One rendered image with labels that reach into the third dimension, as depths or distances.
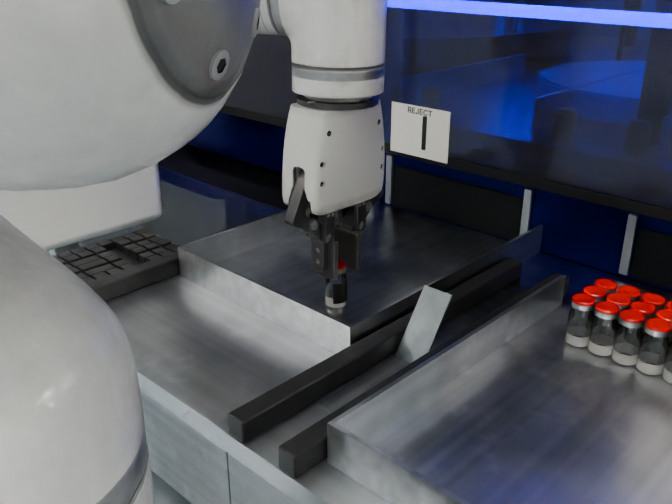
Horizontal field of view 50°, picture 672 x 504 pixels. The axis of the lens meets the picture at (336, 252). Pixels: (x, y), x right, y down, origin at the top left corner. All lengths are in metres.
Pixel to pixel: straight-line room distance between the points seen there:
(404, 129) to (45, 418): 0.69
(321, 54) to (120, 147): 0.47
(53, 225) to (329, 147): 0.59
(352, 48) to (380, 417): 0.30
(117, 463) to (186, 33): 0.15
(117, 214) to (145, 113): 1.02
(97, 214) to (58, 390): 0.94
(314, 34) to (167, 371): 0.32
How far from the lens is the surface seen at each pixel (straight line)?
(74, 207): 1.14
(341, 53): 0.62
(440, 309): 0.64
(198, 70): 0.17
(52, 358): 0.23
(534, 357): 0.67
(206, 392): 0.62
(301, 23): 0.63
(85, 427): 0.24
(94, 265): 1.01
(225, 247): 0.85
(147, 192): 1.19
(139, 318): 0.74
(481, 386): 0.62
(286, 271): 0.81
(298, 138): 0.64
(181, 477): 1.68
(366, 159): 0.68
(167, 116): 0.17
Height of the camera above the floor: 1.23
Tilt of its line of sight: 23 degrees down
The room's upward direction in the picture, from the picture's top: straight up
